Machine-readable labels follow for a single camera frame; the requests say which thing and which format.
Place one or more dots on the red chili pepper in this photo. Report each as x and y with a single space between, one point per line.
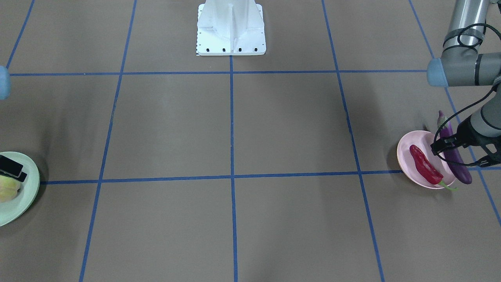
426 169

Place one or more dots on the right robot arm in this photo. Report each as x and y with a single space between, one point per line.
5 84

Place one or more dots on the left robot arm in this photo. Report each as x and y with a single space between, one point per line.
462 65

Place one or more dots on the purple eggplant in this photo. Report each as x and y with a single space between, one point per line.
459 171

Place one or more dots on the light green plate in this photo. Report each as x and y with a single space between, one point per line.
11 210

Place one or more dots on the pale green peach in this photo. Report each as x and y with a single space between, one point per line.
9 188

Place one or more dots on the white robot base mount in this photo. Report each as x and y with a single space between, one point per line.
230 28

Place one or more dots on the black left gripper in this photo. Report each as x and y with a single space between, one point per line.
465 135

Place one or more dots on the pink plate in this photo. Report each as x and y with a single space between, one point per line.
423 140

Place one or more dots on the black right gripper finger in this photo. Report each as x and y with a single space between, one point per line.
10 166
21 177

